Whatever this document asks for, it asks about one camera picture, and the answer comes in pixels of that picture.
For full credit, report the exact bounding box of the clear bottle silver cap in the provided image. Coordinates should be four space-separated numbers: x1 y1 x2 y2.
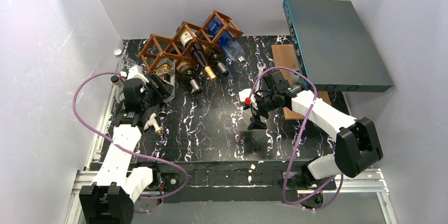
114 49 137 74

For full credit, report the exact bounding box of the blue transparent bottle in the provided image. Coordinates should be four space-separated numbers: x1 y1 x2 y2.
207 17 247 63

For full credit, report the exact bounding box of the clear bottle white gold label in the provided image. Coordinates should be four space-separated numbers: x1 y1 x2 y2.
110 75 124 103

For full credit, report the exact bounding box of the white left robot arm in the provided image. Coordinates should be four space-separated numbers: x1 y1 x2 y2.
79 73 174 223

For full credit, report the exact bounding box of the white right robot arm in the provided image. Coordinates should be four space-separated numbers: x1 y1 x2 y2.
238 67 384 184

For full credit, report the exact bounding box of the dark wine bottle gold cap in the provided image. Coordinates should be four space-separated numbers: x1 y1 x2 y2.
179 30 217 81

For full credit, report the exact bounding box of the brown wooden wine rack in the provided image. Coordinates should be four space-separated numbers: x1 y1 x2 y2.
138 10 243 73

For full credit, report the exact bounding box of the silver wrench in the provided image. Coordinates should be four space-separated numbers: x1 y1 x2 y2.
257 62 266 76

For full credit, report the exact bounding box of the wooden board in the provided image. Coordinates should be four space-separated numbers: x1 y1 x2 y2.
271 44 336 121

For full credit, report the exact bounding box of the teal metal box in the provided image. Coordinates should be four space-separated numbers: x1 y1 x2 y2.
283 0 393 92

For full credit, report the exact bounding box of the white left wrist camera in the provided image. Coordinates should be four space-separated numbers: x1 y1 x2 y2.
119 65 149 83

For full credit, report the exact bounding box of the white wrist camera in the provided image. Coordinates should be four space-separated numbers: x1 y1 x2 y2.
119 65 149 83
238 88 257 107

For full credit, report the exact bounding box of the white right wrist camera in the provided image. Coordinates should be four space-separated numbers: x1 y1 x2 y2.
238 88 257 107

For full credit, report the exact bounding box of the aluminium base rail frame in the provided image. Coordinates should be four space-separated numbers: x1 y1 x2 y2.
64 40 400 224

